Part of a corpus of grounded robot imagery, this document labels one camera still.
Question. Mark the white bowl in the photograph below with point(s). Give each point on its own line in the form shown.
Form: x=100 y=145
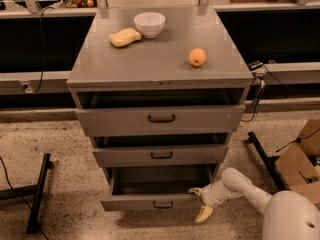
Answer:
x=149 y=24

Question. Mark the black stand leg left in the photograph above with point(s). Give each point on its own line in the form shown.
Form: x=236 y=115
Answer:
x=31 y=195

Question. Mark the grey drawer cabinet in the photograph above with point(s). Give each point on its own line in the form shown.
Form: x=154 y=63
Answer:
x=157 y=72

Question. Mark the black stand leg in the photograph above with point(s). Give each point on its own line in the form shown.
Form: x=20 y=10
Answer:
x=269 y=162
x=31 y=195

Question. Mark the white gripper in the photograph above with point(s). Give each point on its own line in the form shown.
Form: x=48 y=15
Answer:
x=207 y=197

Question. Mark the black stand leg right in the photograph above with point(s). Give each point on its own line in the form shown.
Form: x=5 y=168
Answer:
x=269 y=162

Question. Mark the grey top drawer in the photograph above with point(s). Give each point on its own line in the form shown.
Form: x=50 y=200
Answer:
x=100 y=122

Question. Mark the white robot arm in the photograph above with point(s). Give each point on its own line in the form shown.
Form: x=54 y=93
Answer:
x=287 y=215

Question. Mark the grey middle drawer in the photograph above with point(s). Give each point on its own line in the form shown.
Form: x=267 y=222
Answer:
x=156 y=150

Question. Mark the grey drawer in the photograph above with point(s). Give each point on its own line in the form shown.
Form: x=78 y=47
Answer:
x=156 y=150
x=100 y=122
x=156 y=187

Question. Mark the grey bottom drawer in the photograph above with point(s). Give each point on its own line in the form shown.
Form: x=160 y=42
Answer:
x=156 y=187

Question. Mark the yellow sponge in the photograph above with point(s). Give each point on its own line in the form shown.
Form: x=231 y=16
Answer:
x=124 y=37

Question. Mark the orange fruit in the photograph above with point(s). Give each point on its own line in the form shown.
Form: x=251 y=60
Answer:
x=197 y=57

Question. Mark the cardboard box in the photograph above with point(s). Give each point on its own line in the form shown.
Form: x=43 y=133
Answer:
x=295 y=166

